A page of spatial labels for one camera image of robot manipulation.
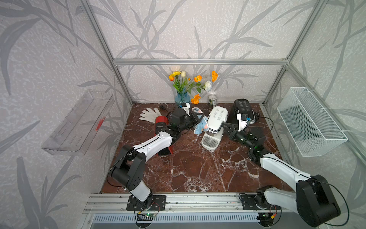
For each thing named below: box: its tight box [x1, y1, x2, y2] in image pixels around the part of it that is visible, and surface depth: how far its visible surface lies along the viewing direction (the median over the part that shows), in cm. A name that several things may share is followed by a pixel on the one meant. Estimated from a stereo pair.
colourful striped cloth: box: [192, 106, 210, 135], surface depth 79 cm
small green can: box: [208, 95, 217, 106], surface depth 121 cm
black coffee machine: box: [233, 98, 256, 125], surface depth 88 cm
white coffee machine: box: [201, 106, 229, 152], surface depth 85 cm
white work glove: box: [139, 107, 163, 123], surface depth 114 cm
